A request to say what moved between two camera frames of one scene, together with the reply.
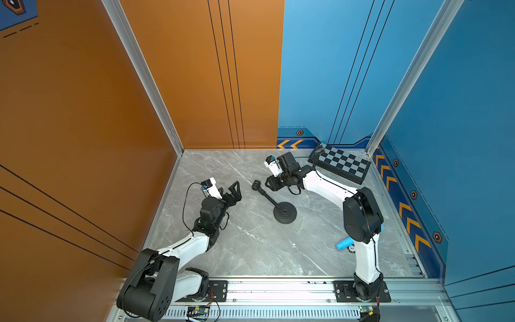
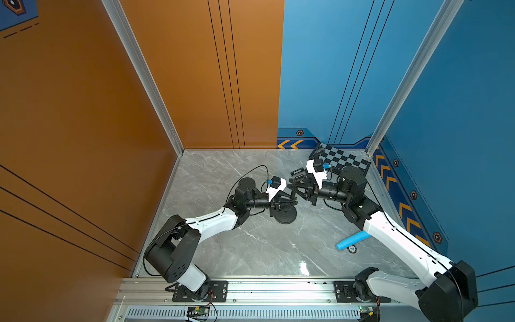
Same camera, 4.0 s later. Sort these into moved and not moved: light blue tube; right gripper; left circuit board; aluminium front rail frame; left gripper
Moved: right gripper; left gripper
Not moved: light blue tube; aluminium front rail frame; left circuit board
